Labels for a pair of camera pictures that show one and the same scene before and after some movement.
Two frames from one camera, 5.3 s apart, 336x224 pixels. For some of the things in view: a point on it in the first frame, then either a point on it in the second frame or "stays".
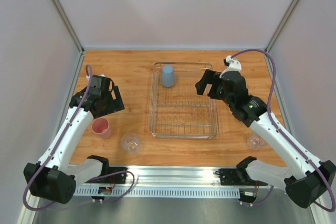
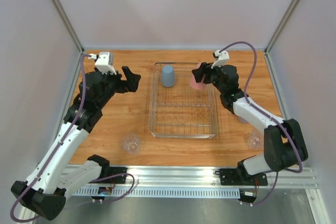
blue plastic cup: (168, 76) stays
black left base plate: (118, 178) stays
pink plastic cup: (101, 126) → (193, 84)
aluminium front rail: (164, 176) stays
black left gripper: (115, 105) → (132, 79)
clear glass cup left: (130, 142) stays
